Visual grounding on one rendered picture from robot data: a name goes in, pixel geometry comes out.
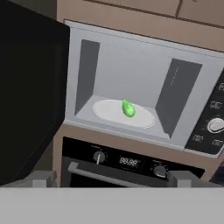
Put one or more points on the white round microwave plate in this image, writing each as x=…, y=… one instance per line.
x=113, y=112

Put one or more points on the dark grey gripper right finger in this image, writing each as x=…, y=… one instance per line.
x=182, y=178

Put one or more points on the black microwave door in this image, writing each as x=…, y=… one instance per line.
x=30, y=87

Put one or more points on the green vegetable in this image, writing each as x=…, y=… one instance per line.
x=128, y=108

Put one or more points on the black built-in oven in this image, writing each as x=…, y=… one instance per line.
x=116, y=163

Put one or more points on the tan wooden cupboard door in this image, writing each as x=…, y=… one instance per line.
x=140, y=5
x=202, y=10

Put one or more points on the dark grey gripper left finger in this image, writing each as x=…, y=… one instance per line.
x=39, y=178

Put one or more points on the grey microwave oven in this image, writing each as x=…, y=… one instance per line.
x=140, y=87

